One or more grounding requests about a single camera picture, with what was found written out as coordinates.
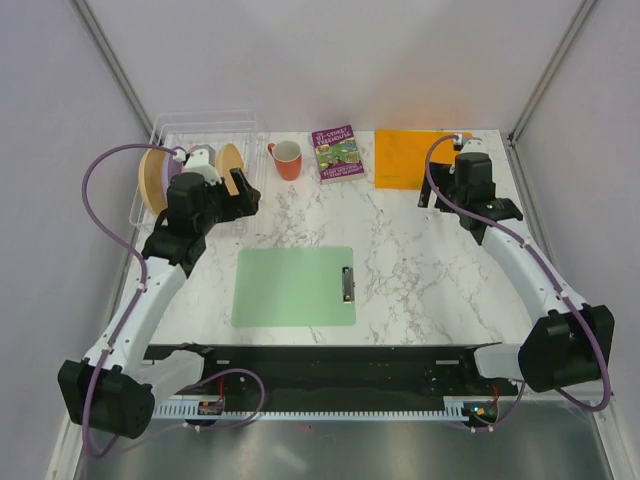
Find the white wire dish rack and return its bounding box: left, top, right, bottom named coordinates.
left=129, top=109, right=268, bottom=238

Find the aluminium frame post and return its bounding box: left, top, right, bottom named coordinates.
left=70, top=0, right=153, bottom=136
left=505, top=0, right=599, bottom=148

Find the purple paperback book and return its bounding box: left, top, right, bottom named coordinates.
left=311, top=125, right=366, bottom=185

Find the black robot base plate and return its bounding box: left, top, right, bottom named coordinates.
left=142, top=342, right=526, bottom=414

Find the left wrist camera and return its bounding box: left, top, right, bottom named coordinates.
left=183, top=145, right=221, bottom=185

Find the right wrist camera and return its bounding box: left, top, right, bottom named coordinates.
left=452, top=133, right=487, bottom=154

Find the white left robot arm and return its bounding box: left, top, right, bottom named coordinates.
left=58, top=168, right=260, bottom=439

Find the orange mug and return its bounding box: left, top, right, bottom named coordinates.
left=268, top=140, right=302, bottom=181

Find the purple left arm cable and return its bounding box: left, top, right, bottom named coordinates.
left=81, top=143, right=266, bottom=460

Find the yellow plate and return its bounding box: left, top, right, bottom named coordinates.
left=215, top=143, right=245, bottom=196

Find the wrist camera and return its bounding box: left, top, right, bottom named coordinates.
left=183, top=145, right=221, bottom=185
left=452, top=133, right=487, bottom=154

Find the purple plate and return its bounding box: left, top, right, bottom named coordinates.
left=163, top=147, right=189, bottom=177

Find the orange mat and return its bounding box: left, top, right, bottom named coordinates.
left=374, top=130, right=448, bottom=191

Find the green clipboard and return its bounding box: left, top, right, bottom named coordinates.
left=231, top=247, right=356, bottom=328

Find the white slotted cable duct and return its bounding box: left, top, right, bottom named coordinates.
left=152, top=396, right=469, bottom=422

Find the left aluminium frame post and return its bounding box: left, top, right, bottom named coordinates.
left=70, top=0, right=153, bottom=136

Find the right aluminium frame post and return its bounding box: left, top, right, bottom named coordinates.
left=505, top=0, right=599, bottom=148

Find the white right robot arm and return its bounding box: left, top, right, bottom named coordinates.
left=418, top=151, right=615, bottom=399

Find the tan plate in rack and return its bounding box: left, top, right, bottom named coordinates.
left=138, top=148, right=170, bottom=216

